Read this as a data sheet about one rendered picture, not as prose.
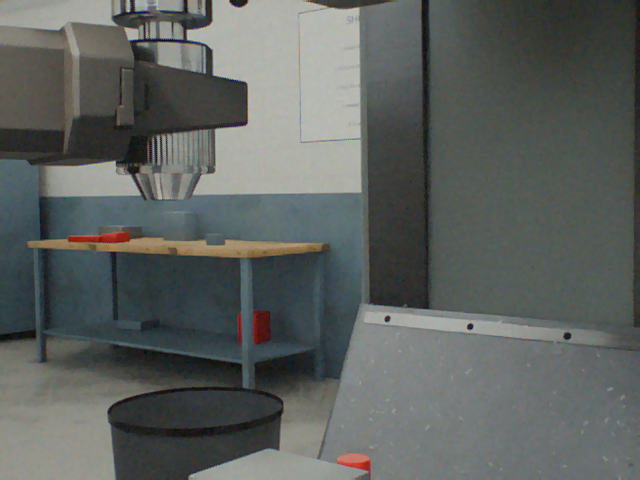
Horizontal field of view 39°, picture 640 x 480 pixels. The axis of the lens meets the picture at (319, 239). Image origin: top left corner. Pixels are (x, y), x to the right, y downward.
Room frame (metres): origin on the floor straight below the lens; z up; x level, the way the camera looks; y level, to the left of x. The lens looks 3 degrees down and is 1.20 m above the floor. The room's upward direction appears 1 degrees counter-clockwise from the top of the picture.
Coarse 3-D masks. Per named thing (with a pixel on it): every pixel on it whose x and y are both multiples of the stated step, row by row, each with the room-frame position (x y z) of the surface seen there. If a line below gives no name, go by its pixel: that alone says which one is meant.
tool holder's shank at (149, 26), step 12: (132, 24) 0.42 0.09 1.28; (144, 24) 0.42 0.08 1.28; (156, 24) 0.41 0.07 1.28; (168, 24) 0.42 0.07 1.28; (180, 24) 0.42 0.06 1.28; (192, 24) 0.43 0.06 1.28; (144, 36) 0.42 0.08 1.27; (156, 36) 0.41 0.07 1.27; (168, 36) 0.42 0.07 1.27; (180, 36) 0.42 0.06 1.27
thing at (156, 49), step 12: (132, 48) 0.40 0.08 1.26; (144, 48) 0.40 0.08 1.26; (156, 48) 0.40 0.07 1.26; (168, 48) 0.40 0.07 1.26; (180, 48) 0.41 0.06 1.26; (192, 48) 0.41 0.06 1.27; (204, 48) 0.42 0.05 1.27; (144, 60) 0.40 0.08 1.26; (156, 60) 0.40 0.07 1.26; (168, 60) 0.40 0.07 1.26; (180, 60) 0.41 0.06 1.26; (192, 60) 0.41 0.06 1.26; (204, 60) 0.42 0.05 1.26
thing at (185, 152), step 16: (160, 64) 0.40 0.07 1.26; (176, 64) 0.40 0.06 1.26; (192, 64) 0.41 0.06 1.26; (144, 144) 0.40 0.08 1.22; (160, 144) 0.40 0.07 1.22; (176, 144) 0.40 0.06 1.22; (192, 144) 0.41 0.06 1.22; (208, 144) 0.42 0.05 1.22; (128, 160) 0.41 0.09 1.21; (144, 160) 0.40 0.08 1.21; (160, 160) 0.40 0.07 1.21; (176, 160) 0.40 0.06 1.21; (192, 160) 0.41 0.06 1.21; (208, 160) 0.42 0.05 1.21
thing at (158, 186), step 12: (144, 180) 0.41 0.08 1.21; (156, 180) 0.41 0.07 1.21; (168, 180) 0.41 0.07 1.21; (180, 180) 0.41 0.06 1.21; (192, 180) 0.42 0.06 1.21; (144, 192) 0.42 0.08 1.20; (156, 192) 0.41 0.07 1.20; (168, 192) 0.41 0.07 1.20; (180, 192) 0.42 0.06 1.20; (192, 192) 0.42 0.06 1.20
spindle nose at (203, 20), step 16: (112, 0) 0.41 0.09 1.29; (128, 0) 0.41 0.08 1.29; (144, 0) 0.40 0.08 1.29; (160, 0) 0.40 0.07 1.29; (176, 0) 0.40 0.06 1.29; (192, 0) 0.41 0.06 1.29; (208, 0) 0.42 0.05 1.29; (112, 16) 0.42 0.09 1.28; (128, 16) 0.41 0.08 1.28; (144, 16) 0.41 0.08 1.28; (176, 16) 0.41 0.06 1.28; (192, 16) 0.41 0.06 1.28; (208, 16) 0.42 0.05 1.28
